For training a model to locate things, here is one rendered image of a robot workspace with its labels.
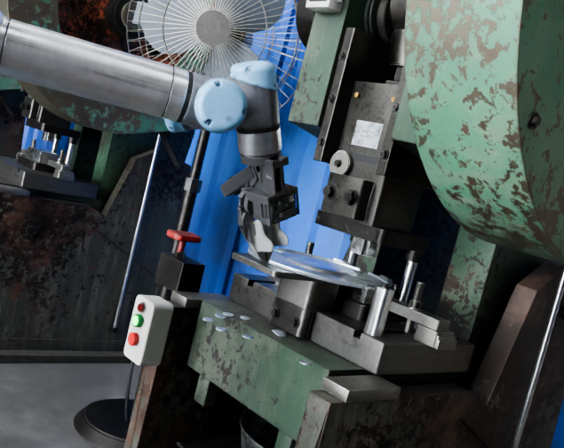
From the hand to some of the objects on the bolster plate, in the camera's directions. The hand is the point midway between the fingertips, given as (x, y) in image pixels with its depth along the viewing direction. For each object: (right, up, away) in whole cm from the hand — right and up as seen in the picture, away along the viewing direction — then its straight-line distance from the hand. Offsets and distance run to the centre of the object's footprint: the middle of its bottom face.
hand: (262, 253), depth 128 cm
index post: (+20, -15, -2) cm, 25 cm away
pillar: (+29, -12, +17) cm, 35 cm away
